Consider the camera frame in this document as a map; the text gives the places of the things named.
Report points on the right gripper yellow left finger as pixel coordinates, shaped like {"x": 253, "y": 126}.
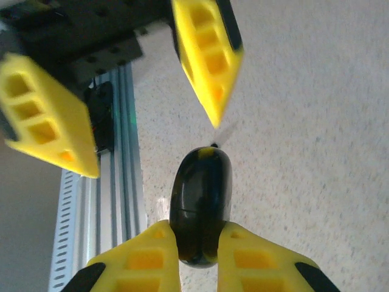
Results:
{"x": 136, "y": 261}

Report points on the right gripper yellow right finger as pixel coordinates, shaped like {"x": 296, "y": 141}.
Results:
{"x": 261, "y": 264}

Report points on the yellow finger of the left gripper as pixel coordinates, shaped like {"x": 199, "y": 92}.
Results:
{"x": 45, "y": 121}
{"x": 206, "y": 57}

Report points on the aluminium extrusion rail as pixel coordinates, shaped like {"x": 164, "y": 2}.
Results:
{"x": 121, "y": 182}

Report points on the black earbud charging case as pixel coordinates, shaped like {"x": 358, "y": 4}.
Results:
{"x": 200, "y": 197}

